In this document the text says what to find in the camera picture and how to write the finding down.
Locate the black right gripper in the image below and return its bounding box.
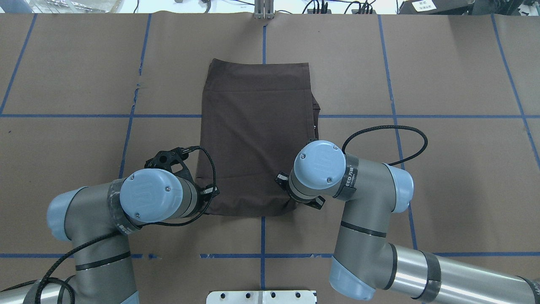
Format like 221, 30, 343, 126
275, 172, 326, 210

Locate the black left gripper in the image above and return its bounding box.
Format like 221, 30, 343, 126
195, 184, 220, 212

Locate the dark brown t-shirt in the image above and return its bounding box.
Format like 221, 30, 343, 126
195, 58, 320, 217

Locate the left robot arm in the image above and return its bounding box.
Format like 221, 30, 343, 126
1, 168, 219, 304

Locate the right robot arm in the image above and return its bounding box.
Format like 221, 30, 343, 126
275, 140, 539, 304

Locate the brown paper table cover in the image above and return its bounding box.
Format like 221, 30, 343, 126
1, 11, 539, 289

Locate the black box with label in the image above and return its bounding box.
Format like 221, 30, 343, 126
398, 0, 475, 15

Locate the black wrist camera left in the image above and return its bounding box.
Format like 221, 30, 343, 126
143, 147, 194, 183

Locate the black cable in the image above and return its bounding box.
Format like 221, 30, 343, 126
341, 125, 429, 166

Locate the white metal base plate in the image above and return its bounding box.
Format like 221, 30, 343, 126
206, 289, 318, 304

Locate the aluminium profile post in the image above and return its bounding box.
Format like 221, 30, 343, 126
253, 0, 275, 20

